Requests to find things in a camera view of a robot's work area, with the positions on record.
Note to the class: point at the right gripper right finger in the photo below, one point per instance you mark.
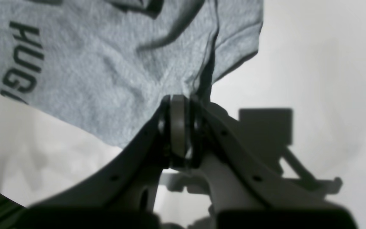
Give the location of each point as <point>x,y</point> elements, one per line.
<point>254,179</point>

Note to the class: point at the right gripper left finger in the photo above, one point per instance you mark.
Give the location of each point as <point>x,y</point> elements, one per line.
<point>119,196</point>

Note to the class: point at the grey t-shirt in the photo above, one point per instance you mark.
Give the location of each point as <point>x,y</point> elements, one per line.
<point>105,65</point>

